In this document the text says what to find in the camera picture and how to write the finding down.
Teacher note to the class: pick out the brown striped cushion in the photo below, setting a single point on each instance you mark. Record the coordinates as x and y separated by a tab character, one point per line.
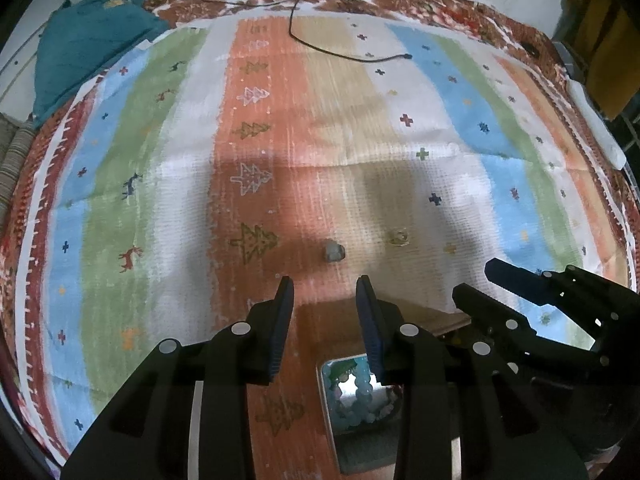
12	160

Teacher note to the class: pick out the white rolled cloth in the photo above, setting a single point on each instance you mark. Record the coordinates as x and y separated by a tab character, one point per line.
600	130

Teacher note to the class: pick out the yellow hanging cloth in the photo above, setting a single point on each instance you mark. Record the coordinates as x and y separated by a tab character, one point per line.
607	50

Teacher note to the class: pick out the teal cloth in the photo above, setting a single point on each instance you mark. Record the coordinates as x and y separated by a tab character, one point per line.
90	35

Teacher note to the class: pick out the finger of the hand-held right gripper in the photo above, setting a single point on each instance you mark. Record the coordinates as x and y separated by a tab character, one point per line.
520	280
485	310

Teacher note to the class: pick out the small black oval object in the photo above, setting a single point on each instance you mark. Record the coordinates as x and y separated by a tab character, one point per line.
531	49

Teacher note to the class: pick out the green jade bangle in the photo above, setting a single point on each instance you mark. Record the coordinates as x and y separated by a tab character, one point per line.
337	370

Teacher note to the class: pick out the silver metal tin box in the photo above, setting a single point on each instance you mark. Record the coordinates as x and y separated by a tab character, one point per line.
360	450

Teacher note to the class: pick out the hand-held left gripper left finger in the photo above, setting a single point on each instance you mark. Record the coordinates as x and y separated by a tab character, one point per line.
280	332

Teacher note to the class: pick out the striped pastel blanket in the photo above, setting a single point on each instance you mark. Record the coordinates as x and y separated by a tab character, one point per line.
325	135

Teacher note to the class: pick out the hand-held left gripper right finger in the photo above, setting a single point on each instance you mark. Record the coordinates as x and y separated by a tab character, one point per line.
370	332

